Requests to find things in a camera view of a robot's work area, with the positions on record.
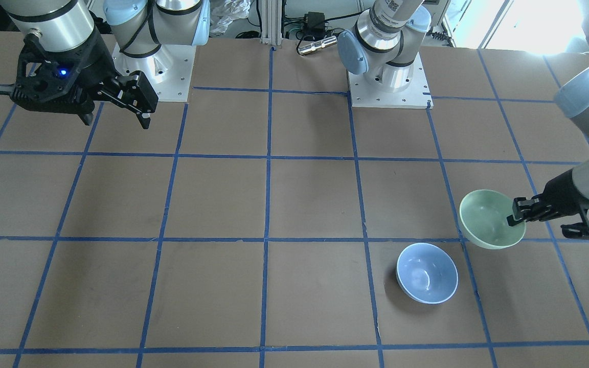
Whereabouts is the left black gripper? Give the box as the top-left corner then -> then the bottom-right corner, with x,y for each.
506,170 -> 589,240

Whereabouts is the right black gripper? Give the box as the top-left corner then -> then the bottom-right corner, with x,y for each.
10,31 -> 159,129

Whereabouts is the green bowl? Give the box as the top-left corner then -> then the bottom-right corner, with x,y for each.
458,189 -> 527,250

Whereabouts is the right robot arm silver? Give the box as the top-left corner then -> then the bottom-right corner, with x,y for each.
0,1 -> 211,129

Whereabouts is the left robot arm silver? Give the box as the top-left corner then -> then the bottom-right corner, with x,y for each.
337,1 -> 589,249

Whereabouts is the blue bowl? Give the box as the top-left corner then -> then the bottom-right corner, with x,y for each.
395,243 -> 460,305

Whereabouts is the silver metal connector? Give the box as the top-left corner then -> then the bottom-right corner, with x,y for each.
297,35 -> 337,56

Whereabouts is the black power adapter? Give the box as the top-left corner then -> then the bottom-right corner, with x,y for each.
302,11 -> 326,34

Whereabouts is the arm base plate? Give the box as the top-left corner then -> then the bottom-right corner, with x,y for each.
112,44 -> 197,102
347,54 -> 434,109

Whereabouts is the aluminium frame post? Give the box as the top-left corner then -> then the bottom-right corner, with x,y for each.
256,1 -> 285,49

